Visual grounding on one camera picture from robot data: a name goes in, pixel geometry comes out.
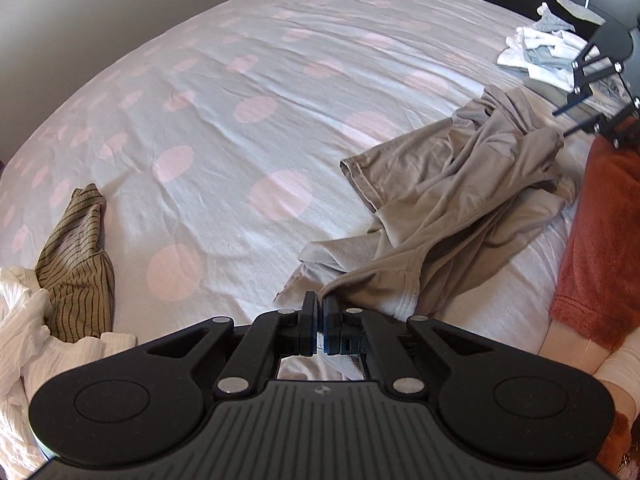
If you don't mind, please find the white crinkled garment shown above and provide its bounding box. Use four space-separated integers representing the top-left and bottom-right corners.
0 266 138 461

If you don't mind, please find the pile of white grey clothes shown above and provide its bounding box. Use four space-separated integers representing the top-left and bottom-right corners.
496 2 601 92

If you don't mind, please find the olive striped garment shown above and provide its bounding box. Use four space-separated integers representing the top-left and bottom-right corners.
35 183 116 343

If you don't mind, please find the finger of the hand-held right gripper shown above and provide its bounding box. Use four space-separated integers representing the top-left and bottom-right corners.
562 96 640 150
552 45 626 114

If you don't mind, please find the bed with pink-dotted sheet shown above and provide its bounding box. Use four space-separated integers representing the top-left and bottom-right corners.
0 0 640 476

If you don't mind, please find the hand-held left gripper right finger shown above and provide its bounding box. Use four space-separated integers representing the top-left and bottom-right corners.
322 296 497 398

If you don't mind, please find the person's right forearm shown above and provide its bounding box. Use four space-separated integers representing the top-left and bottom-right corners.
548 136 640 348

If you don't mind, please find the taupe t-shirt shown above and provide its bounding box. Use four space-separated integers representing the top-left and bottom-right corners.
274 85 581 322

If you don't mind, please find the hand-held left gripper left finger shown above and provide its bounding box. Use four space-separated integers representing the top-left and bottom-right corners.
145 291 319 399

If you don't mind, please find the person's leg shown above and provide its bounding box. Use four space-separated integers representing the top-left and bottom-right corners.
539 322 640 393

